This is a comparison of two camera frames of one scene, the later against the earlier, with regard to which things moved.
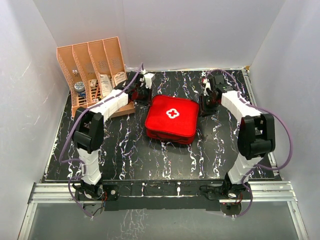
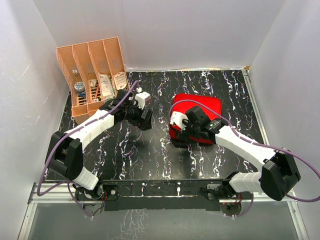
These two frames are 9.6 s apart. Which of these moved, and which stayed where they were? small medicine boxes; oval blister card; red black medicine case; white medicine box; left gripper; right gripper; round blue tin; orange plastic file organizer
Moved: red black medicine case; right gripper; left gripper
Stayed: white medicine box; small medicine boxes; orange plastic file organizer; round blue tin; oval blister card
